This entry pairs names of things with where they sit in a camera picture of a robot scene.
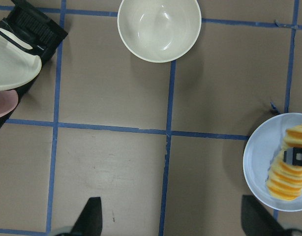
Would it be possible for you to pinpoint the light blue plate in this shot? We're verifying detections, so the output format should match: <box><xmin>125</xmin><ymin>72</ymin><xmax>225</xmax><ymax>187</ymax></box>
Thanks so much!
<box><xmin>242</xmin><ymin>113</ymin><xmax>302</xmax><ymax>212</ymax></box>

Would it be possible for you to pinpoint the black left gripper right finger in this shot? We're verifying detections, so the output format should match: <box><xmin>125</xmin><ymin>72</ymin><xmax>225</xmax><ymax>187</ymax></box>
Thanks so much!
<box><xmin>241</xmin><ymin>195</ymin><xmax>288</xmax><ymax>236</ymax></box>

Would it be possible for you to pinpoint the cream ceramic bowl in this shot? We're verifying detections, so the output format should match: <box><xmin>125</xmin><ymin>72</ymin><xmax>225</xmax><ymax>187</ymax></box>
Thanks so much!
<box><xmin>117</xmin><ymin>0</ymin><xmax>202</xmax><ymax>63</ymax></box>

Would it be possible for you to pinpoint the yellow croissant bread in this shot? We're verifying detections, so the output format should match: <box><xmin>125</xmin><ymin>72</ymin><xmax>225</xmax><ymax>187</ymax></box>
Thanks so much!
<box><xmin>266</xmin><ymin>124</ymin><xmax>302</xmax><ymax>201</ymax></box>

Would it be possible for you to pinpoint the cream plate in rack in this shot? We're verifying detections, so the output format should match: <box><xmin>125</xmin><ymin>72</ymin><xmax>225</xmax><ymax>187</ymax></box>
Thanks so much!
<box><xmin>0</xmin><ymin>28</ymin><xmax>42</xmax><ymax>91</ymax></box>

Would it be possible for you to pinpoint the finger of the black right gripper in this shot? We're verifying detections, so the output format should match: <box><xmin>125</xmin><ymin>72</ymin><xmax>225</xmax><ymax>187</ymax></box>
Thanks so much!
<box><xmin>283</xmin><ymin>147</ymin><xmax>302</xmax><ymax>167</ymax></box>

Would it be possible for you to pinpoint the pink plate in rack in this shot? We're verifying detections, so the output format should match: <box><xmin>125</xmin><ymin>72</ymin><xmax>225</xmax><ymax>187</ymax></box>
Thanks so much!
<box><xmin>0</xmin><ymin>89</ymin><xmax>19</xmax><ymax>118</ymax></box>

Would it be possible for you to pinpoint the black dish rack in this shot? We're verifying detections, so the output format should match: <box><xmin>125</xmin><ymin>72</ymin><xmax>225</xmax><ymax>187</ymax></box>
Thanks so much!
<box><xmin>0</xmin><ymin>0</ymin><xmax>68</xmax><ymax>128</ymax></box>

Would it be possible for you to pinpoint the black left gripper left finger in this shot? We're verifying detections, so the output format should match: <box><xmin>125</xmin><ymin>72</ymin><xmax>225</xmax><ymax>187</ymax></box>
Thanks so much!
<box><xmin>70</xmin><ymin>197</ymin><xmax>103</xmax><ymax>236</ymax></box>

